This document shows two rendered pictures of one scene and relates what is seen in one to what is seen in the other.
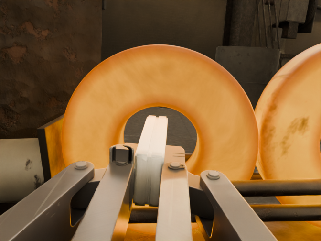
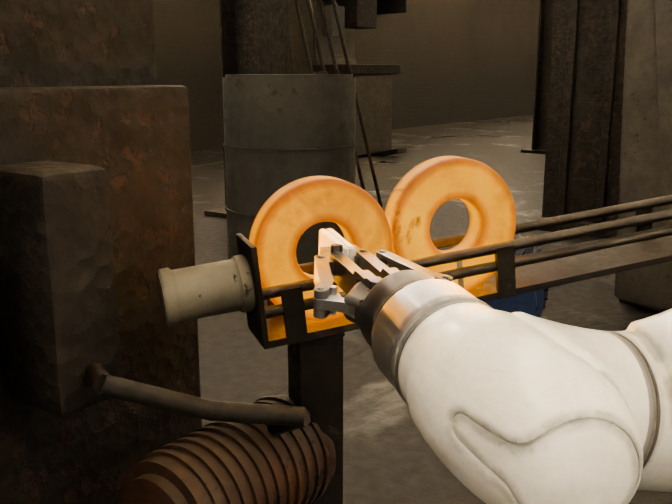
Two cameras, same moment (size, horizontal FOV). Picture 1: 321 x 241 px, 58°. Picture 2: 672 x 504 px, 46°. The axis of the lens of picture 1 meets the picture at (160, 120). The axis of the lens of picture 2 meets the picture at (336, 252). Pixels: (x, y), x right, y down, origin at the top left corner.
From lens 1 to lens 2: 0.62 m
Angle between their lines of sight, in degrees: 20
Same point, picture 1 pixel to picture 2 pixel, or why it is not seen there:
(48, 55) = (144, 180)
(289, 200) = not seen: hidden behind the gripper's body
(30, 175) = (238, 285)
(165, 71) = (327, 197)
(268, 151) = (398, 243)
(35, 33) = (133, 157)
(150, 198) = not seen: hidden behind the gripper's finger
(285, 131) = (408, 227)
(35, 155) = (239, 270)
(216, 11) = not seen: outside the picture
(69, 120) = (262, 240)
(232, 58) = (263, 101)
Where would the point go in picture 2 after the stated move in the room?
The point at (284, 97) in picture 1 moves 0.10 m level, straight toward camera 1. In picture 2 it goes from (404, 204) to (409, 222)
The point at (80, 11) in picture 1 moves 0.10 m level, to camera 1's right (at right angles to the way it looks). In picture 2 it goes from (170, 125) to (251, 123)
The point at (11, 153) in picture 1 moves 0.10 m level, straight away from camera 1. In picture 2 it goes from (217, 272) to (156, 257)
